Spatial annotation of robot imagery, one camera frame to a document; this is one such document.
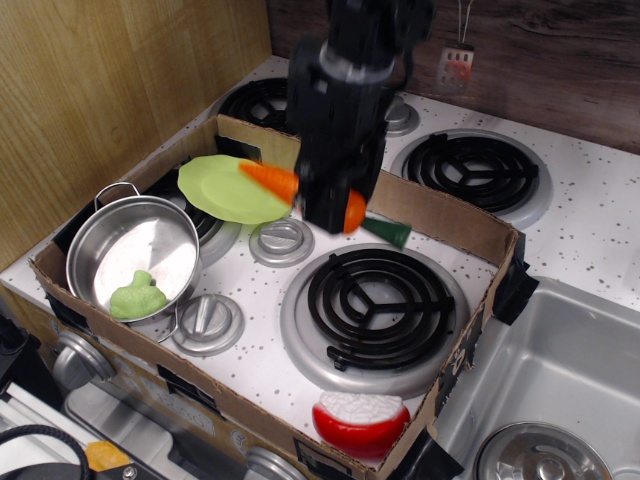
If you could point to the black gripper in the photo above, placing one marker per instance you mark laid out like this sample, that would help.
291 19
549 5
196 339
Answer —
337 107

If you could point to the orange toy carrot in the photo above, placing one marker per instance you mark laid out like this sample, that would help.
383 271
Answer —
285 185

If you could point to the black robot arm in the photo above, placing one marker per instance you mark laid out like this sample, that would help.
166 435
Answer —
370 28

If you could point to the light green plastic plate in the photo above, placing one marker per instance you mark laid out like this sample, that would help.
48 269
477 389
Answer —
216 185

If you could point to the silver knob back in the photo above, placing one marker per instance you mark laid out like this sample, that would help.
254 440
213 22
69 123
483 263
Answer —
401 118

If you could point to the silver knob centre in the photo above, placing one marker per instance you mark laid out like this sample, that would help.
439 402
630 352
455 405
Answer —
282 243

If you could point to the front right black burner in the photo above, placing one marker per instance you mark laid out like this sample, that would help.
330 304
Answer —
370 319

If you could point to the front left black burner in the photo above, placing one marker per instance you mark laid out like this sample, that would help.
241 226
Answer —
215 236

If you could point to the back right black burner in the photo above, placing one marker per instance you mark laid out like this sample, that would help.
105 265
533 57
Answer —
489 170

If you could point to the hanging metal spatula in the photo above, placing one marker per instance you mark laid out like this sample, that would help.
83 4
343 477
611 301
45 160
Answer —
456 60

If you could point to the silver knob front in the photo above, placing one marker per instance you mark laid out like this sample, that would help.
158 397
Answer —
208 325

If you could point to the silver metal pot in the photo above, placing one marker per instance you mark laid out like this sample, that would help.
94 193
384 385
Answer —
135 239

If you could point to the red bowl of rice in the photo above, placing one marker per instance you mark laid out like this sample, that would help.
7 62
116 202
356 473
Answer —
364 426

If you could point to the green toy vegetable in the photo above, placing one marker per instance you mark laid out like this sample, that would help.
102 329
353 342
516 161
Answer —
140 299

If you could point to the silver sink basin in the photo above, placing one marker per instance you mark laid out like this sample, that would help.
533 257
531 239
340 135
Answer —
571 360

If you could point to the silver oven knob bottom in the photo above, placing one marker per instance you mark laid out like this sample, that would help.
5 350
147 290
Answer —
263 464

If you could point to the silver oven knob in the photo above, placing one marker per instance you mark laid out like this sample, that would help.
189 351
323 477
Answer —
79 362
263 464

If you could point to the silver oven knob left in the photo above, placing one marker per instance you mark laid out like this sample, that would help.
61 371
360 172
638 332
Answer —
79 362

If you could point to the silver pot lid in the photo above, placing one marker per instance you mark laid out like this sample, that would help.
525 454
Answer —
534 450

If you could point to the orange yellow toy piece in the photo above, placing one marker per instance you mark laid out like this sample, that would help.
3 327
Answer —
103 455

